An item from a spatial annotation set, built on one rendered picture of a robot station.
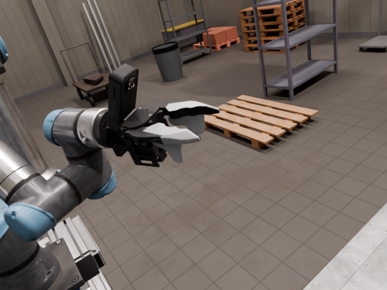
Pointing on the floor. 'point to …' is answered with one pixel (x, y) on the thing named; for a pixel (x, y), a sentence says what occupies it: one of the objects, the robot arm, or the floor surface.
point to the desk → (185, 30)
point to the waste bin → (168, 61)
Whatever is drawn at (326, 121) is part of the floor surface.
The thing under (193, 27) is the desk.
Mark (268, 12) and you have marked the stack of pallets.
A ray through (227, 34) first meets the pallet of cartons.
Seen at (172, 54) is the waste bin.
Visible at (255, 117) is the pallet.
